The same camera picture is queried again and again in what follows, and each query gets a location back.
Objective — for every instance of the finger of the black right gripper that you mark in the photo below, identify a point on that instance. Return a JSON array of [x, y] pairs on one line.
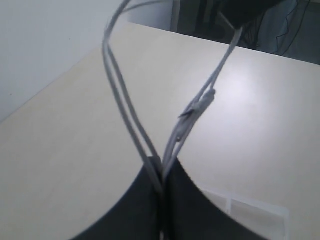
[[241, 12]]

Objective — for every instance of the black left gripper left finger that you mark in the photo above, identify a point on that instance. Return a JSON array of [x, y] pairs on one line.
[[134, 217]]

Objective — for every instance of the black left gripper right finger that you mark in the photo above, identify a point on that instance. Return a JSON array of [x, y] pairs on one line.
[[190, 215]]

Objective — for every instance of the white wired earphones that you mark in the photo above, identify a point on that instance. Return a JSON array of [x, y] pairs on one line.
[[187, 120]]

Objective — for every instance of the clear plastic storage case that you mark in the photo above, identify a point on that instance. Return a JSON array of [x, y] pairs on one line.
[[269, 221]]

